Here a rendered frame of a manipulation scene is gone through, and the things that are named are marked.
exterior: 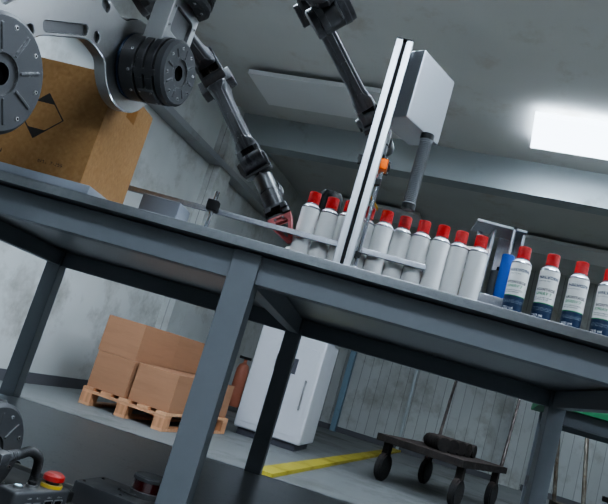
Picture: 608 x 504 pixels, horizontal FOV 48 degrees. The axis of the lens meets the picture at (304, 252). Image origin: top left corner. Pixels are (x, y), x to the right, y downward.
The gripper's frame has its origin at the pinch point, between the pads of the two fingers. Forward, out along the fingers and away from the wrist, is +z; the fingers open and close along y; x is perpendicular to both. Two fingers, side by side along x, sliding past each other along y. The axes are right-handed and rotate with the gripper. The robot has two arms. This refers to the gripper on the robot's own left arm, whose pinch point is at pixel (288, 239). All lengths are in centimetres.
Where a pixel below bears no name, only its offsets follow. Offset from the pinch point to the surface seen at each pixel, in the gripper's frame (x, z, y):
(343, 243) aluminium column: -12.1, 10.4, -16.2
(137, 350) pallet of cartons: 129, -43, 288
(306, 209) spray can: -7.6, -5.3, -2.4
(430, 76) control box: -50, -22, -14
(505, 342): -32, 47, -42
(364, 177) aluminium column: -23.6, -3.4, -15.4
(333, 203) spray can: -15.0, -4.4, -0.7
